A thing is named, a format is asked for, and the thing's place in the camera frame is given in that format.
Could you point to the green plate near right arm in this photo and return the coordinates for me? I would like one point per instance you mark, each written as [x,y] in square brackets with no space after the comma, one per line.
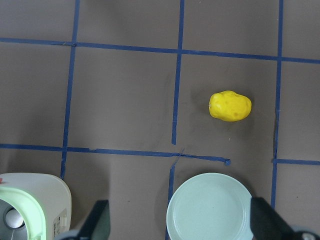
[210,206]

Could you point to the white rice cooker orange handle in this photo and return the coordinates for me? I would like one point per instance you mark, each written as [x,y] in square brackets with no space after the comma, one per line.
[33,206]

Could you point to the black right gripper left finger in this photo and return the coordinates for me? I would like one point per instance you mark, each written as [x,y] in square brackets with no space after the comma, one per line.
[97,225]

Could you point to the yellow toy potato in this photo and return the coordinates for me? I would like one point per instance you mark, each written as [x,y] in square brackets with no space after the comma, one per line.
[229,106]

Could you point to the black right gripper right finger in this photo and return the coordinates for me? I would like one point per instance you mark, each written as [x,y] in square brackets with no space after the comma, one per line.
[266,223]

